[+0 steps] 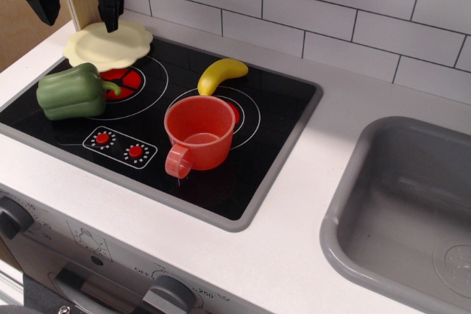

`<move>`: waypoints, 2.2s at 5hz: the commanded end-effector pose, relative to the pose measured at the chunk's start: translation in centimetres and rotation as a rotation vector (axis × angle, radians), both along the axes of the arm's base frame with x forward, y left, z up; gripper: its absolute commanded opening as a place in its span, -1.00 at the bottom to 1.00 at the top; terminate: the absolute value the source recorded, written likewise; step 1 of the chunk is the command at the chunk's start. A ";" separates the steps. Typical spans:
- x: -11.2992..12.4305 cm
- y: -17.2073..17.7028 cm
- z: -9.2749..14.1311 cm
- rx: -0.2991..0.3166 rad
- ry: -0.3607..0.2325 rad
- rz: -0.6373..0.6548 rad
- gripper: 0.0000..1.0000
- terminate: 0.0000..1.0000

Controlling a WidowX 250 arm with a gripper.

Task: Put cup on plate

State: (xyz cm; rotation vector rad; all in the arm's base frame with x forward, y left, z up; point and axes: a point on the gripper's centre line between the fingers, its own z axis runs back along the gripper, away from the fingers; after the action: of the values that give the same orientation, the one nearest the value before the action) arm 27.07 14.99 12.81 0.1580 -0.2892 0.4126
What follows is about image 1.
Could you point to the red plastic cup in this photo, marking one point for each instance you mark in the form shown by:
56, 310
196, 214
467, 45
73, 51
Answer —
200, 130

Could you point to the cream scalloped plate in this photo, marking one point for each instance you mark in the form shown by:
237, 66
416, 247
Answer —
108, 50

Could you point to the wooden side panel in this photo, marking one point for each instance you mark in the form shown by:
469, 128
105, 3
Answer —
83, 12

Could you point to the green toy bell pepper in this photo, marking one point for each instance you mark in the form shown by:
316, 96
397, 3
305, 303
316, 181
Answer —
74, 93

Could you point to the black toy stovetop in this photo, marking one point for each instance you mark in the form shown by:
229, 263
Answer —
127, 144

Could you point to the yellow toy banana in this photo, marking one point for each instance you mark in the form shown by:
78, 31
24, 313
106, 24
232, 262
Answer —
218, 72

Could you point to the grey left oven knob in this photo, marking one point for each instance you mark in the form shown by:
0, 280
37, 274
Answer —
14, 218

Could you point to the grey oven knob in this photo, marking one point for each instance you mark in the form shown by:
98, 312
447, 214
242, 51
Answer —
169, 295
14, 218

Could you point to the grey right oven knob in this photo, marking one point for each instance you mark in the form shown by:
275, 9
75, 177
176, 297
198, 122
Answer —
169, 295

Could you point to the grey sink basin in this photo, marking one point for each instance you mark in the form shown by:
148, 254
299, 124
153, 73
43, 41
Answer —
399, 221

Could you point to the grey oven door handle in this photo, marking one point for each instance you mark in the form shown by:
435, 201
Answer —
94, 294

